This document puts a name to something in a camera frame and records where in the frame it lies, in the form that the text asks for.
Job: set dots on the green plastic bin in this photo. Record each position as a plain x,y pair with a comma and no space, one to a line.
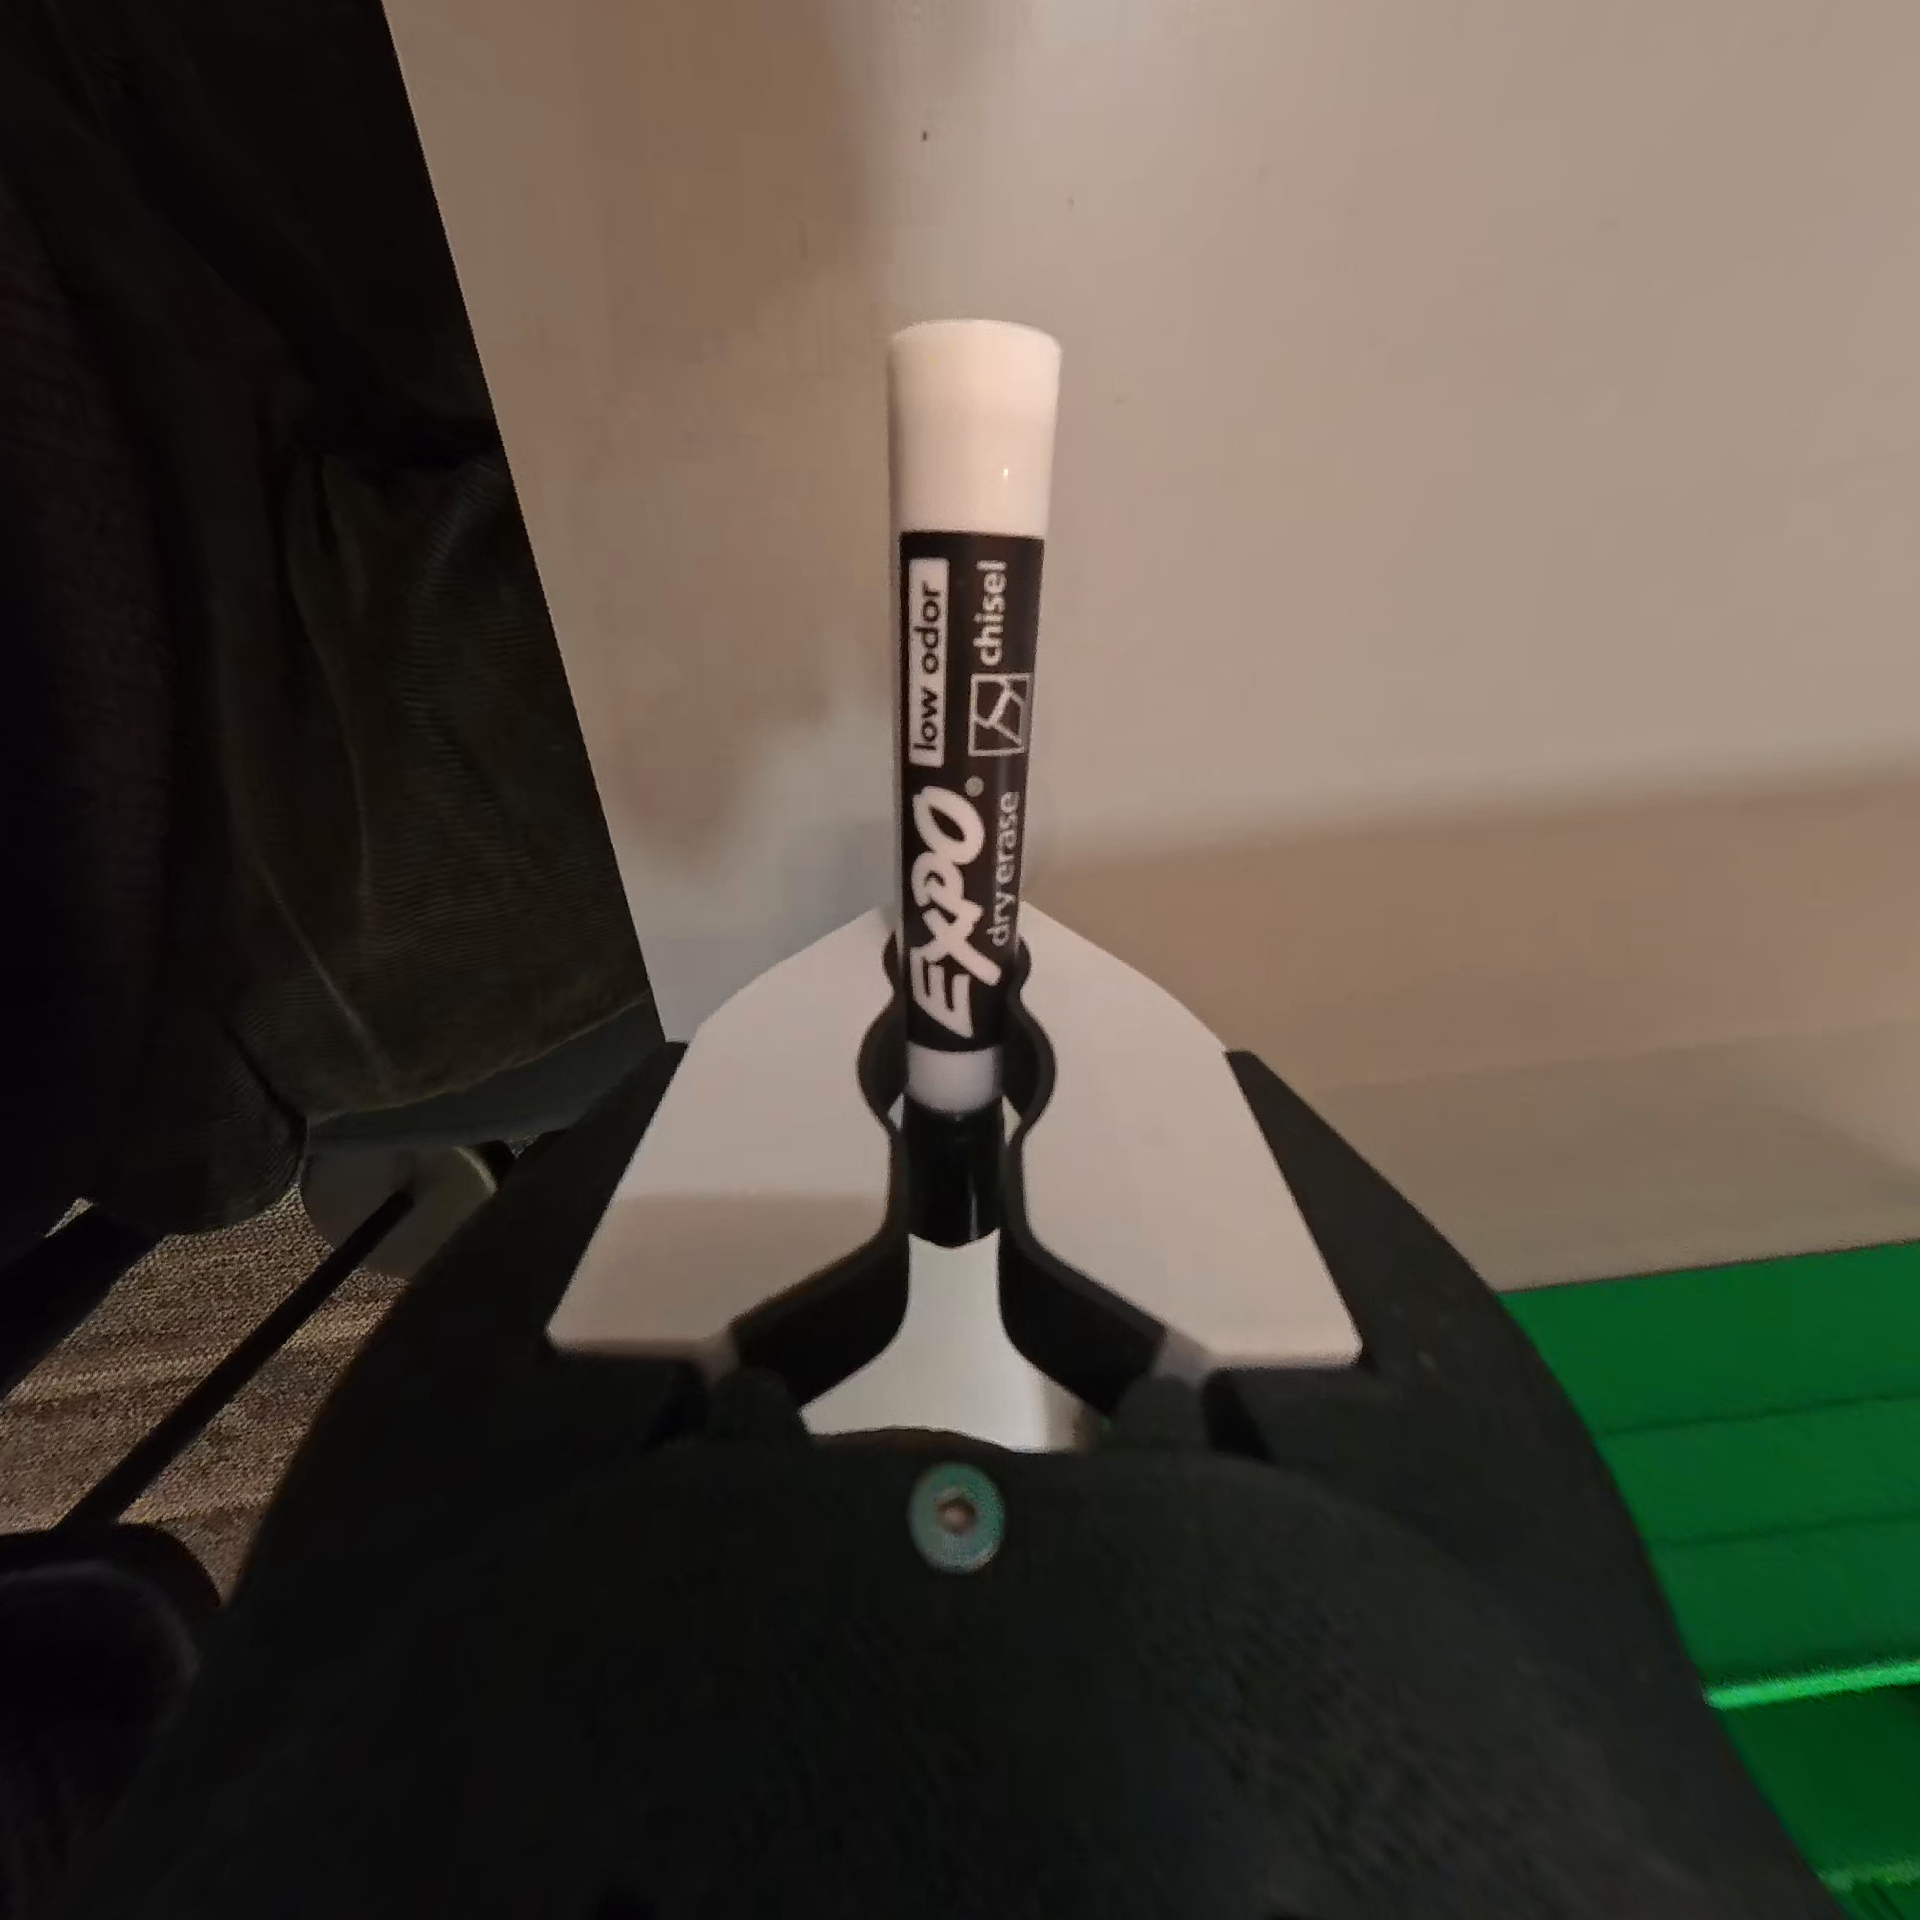
1725,1425

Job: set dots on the grey desk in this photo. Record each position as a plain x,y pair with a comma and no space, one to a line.
1425,600

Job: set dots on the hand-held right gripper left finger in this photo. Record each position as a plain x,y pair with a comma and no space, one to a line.
720,1185

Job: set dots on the black dry erase marker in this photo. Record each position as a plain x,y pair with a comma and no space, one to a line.
975,674

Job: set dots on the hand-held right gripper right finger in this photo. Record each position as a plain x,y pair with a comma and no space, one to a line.
1185,1185

